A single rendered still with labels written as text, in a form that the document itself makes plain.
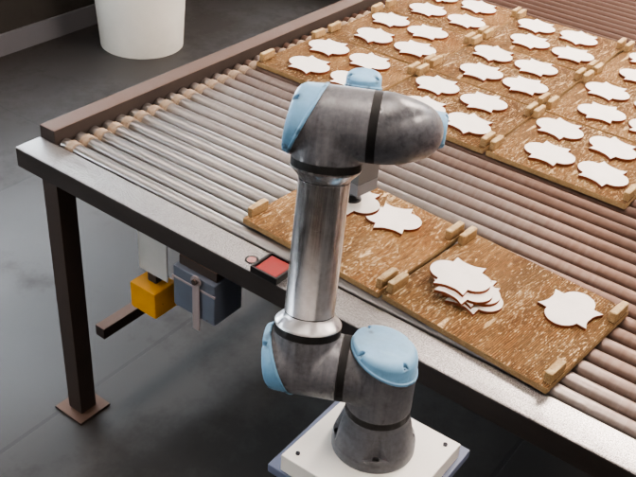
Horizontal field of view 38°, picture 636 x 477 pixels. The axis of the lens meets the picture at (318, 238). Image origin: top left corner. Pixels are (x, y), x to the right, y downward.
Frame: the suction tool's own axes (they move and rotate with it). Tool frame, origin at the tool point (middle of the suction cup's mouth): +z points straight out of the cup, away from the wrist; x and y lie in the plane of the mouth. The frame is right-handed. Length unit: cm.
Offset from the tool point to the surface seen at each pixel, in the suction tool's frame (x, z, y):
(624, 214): -70, 14, -32
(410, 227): -15.9, 10.4, -5.2
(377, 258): -1.2, 11.2, -8.4
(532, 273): -25.0, 11.2, -34.5
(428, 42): -109, 11, 70
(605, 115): -108, 10, -1
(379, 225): -10.5, 10.4, -0.1
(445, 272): -5.8, 7.8, -24.3
